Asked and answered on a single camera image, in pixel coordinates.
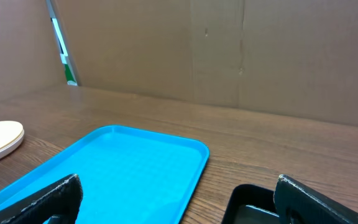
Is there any teal plastic tray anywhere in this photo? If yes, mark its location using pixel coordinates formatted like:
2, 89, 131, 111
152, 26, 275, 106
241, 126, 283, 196
0, 125, 209, 223

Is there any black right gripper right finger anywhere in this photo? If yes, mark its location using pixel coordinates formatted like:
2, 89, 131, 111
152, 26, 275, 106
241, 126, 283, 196
273, 174, 358, 224

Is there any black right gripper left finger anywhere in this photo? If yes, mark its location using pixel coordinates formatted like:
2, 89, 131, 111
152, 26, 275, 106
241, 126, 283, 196
0, 174, 83, 224

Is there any black water tray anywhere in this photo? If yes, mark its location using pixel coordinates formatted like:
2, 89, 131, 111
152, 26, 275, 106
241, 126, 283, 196
221, 184, 280, 224

